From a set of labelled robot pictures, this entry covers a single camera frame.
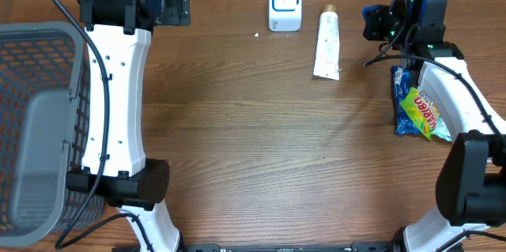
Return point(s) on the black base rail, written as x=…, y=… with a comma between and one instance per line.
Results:
x=292, y=248

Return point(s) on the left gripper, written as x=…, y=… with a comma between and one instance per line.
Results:
x=179, y=11

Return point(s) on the green Haribo candy bag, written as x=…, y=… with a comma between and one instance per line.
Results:
x=422, y=111

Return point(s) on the light green wipes packet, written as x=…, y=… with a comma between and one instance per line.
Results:
x=441, y=130

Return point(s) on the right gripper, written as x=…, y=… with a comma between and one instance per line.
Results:
x=371, y=14

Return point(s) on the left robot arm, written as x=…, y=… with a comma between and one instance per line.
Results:
x=114, y=165

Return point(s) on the white tube with gold cap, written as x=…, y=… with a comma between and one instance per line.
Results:
x=327, y=50

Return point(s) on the grey plastic basket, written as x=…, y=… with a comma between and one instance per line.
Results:
x=44, y=128

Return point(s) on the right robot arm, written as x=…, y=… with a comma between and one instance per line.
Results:
x=470, y=189

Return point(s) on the white barcode scanner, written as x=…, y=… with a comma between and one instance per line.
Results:
x=285, y=15

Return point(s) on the blue Oreo cookie pack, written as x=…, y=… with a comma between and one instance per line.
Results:
x=401, y=86

